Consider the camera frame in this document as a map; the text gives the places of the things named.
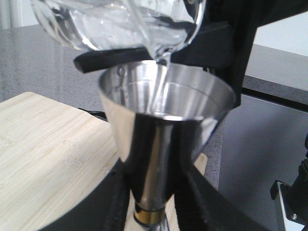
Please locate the steel double jigger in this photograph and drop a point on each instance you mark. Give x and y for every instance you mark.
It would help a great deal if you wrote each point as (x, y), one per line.
(161, 118)

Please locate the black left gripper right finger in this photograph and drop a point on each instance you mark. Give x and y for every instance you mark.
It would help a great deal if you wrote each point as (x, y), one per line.
(200, 207)

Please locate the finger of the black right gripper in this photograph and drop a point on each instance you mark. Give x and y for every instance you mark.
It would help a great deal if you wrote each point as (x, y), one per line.
(98, 60)

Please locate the clear glass beaker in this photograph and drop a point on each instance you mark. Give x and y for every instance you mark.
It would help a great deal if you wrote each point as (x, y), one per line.
(162, 27)

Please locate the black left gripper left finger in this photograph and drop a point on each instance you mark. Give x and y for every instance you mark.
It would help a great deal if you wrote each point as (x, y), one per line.
(104, 209)

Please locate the bamboo cutting board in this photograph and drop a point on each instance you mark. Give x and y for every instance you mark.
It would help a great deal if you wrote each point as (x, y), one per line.
(52, 156)

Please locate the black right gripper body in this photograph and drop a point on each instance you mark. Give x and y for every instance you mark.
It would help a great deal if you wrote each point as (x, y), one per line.
(225, 39)

